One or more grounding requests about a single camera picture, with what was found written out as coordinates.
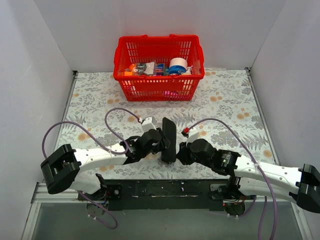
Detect orange small box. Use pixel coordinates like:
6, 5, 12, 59
124, 69, 133, 76

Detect floral patterned table mat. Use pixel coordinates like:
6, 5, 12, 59
56, 69, 278, 164

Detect red plastic shopping basket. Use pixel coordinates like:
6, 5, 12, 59
113, 34, 205, 102

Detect colourful packaged item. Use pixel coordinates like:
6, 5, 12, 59
153, 63, 167, 76

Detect white tape roll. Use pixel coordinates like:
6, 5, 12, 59
168, 57, 188, 75

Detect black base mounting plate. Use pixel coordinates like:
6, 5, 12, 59
78, 179, 255, 211

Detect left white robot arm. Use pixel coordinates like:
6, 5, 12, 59
40, 128, 177, 200

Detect aluminium frame rail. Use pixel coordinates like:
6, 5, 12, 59
31, 181, 301, 204

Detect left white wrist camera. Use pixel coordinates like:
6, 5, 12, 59
141, 116, 157, 133

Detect black zippered tool case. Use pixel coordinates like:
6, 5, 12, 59
161, 117, 177, 164

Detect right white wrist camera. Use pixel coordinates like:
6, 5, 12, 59
181, 127, 199, 144

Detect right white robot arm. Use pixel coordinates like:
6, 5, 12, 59
176, 139, 320, 214

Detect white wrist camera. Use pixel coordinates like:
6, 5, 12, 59
181, 127, 199, 144
141, 116, 157, 133

